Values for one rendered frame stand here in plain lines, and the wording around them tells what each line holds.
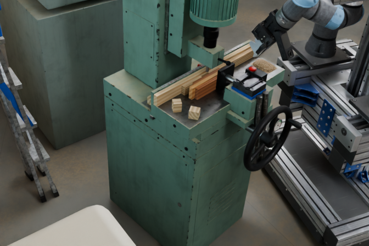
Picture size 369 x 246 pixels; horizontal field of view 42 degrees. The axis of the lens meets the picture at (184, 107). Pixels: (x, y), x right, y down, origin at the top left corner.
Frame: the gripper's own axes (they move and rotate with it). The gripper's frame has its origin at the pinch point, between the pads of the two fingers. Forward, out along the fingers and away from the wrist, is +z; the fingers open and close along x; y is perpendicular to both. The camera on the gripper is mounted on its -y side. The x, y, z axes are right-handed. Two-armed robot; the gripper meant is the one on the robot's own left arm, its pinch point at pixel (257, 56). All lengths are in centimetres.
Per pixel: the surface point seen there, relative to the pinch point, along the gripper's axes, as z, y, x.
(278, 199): 92, -59, -38
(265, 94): 5.5, -13.4, 3.8
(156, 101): 23.3, 9.5, 33.2
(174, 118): 20.6, -0.2, 33.2
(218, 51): 7.9, 11.0, 6.6
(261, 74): 5.1, -6.0, -0.9
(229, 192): 66, -37, 2
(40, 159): 108, 32, 52
